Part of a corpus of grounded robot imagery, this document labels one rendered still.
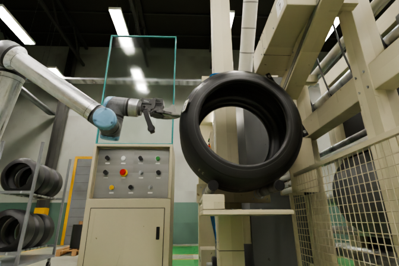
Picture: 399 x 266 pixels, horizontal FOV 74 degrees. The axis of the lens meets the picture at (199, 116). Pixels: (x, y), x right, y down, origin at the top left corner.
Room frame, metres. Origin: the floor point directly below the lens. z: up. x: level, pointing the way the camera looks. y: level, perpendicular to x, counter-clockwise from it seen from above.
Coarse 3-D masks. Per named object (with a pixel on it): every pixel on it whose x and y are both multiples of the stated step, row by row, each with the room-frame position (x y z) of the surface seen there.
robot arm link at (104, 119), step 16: (0, 48) 0.93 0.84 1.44; (16, 48) 0.95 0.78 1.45; (0, 64) 1.02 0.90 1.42; (16, 64) 0.96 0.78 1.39; (32, 64) 0.97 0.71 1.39; (32, 80) 1.00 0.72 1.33; (48, 80) 0.98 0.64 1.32; (64, 80) 1.01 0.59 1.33; (64, 96) 1.00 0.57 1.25; (80, 96) 1.01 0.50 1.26; (80, 112) 1.03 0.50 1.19; (96, 112) 1.01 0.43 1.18; (112, 112) 1.03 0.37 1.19; (112, 128) 1.08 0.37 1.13
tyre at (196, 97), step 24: (240, 72) 1.11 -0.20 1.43; (192, 96) 1.11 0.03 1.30; (216, 96) 1.36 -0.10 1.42; (240, 96) 1.37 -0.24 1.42; (264, 96) 1.30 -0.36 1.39; (288, 96) 1.13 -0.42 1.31; (192, 120) 1.10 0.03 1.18; (264, 120) 1.39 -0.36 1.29; (288, 120) 1.11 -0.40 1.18; (192, 144) 1.11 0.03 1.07; (288, 144) 1.11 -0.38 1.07; (192, 168) 1.26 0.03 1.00; (216, 168) 1.11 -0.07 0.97; (240, 168) 1.10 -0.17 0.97; (264, 168) 1.11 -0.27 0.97; (288, 168) 1.15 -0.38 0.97
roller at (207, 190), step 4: (212, 180) 1.13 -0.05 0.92; (208, 184) 1.13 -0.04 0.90; (212, 184) 1.13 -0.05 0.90; (216, 184) 1.13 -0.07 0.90; (208, 188) 1.14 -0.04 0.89; (212, 188) 1.13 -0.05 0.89; (216, 188) 1.13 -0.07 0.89; (204, 192) 1.39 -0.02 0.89; (208, 192) 1.24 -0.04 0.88; (212, 192) 1.21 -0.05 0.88
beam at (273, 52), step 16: (288, 0) 0.89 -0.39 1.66; (304, 0) 0.89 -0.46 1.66; (272, 16) 1.07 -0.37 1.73; (288, 16) 0.96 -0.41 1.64; (304, 16) 0.96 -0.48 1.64; (272, 32) 1.10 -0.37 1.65; (288, 32) 1.08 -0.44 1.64; (256, 48) 1.39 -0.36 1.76; (272, 48) 1.21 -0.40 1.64; (288, 48) 1.21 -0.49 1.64; (256, 64) 1.42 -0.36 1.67; (272, 64) 1.37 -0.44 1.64
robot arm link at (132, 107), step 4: (132, 100) 1.16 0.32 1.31; (136, 100) 1.17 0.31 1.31; (128, 104) 1.16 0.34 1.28; (132, 104) 1.16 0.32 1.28; (136, 104) 1.16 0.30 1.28; (128, 108) 1.16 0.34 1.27; (132, 108) 1.16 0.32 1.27; (136, 108) 1.17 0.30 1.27; (128, 112) 1.18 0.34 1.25; (132, 112) 1.18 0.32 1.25; (136, 112) 1.18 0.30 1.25; (132, 116) 1.21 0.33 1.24; (136, 116) 1.21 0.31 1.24
